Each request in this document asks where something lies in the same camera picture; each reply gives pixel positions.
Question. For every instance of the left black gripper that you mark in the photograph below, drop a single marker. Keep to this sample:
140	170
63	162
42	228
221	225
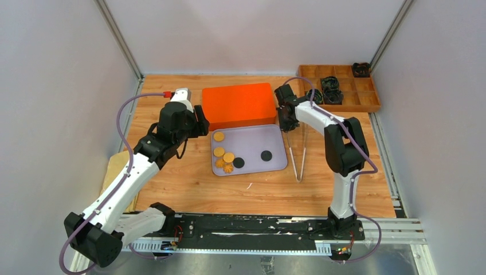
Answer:
200	122

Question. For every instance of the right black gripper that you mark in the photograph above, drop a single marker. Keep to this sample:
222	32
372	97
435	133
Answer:
286	126

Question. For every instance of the metal tongs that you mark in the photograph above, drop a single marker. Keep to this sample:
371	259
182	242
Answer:
297	141

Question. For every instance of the orange box lid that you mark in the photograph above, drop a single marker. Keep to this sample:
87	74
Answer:
249	101

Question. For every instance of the lavender cookie tray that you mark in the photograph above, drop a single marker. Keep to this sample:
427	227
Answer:
248	143

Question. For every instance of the orange cookie box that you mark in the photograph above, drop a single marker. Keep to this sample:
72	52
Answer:
233	123

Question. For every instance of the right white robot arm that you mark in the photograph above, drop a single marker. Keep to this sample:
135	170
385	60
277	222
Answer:
345	151

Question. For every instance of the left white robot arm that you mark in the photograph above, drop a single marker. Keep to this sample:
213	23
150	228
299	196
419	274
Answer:
99	233

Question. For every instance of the black coiled item left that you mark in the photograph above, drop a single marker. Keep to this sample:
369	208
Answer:
316	96

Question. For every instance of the black coiled item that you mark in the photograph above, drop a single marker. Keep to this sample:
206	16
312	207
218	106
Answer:
316	96
329	82
333	97

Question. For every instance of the round yellow biscuit top-left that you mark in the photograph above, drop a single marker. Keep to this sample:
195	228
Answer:
218	136

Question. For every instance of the black coiled item right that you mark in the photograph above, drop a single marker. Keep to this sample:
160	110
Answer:
333	97

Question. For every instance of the black coiled item top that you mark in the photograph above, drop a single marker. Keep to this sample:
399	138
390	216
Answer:
329	82

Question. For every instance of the wooden compartment organizer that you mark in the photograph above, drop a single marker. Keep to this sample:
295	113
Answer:
359	94

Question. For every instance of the black sandwich cookie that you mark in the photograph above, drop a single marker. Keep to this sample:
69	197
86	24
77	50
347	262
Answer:
238	162
266	155

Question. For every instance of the swirl butter cookie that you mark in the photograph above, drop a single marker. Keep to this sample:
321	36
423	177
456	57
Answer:
219	163
227	168

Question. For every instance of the yellow cloth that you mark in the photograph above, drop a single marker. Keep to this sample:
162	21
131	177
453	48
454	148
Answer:
115	165

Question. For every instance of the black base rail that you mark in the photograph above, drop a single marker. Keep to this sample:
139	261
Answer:
265	235

